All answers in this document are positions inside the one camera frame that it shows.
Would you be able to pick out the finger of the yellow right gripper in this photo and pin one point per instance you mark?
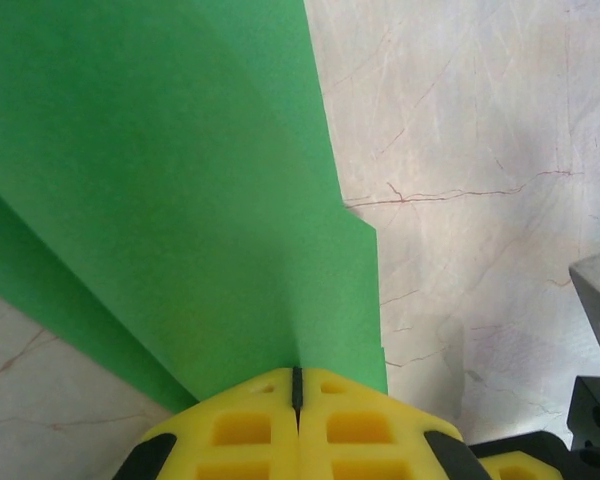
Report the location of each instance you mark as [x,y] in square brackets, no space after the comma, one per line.
[525,460]

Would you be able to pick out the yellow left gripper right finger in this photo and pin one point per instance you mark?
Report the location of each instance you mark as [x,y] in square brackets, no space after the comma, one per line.
[370,435]

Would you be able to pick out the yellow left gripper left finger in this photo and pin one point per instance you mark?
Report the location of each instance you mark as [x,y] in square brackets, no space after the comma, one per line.
[230,435]

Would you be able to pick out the green paper sheet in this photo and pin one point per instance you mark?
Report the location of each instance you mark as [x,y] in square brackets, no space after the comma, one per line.
[155,175]

